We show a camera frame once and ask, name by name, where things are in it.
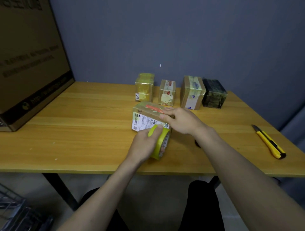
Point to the grey pleated curtain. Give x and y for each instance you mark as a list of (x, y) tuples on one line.
[(296, 133)]

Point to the small carton yellow tape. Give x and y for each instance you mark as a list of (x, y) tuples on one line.
[(144, 88)]

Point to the black table leg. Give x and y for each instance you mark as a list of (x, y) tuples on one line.
[(60, 191), (215, 183)]

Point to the black cardboard box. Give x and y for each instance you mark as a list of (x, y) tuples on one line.
[(214, 94)]

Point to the yellow utility knife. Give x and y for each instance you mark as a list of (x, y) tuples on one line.
[(270, 142)]

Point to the brown box with white label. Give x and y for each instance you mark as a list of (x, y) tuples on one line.
[(192, 92)]

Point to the small carton red label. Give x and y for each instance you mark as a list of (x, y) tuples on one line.
[(167, 92)]

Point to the person's black trousers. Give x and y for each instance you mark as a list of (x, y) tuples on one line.
[(202, 209)]

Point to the large flat brown carton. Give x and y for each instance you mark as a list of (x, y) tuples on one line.
[(31, 59)]

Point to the person's right hand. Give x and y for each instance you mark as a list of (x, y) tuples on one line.
[(185, 121)]

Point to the person's left hand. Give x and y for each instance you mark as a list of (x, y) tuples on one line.
[(144, 146)]

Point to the person's left forearm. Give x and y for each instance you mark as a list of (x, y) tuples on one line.
[(95, 202)]

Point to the yellow tape roll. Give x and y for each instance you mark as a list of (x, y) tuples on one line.
[(157, 147)]

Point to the person's right forearm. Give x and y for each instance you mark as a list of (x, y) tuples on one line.
[(259, 188)]

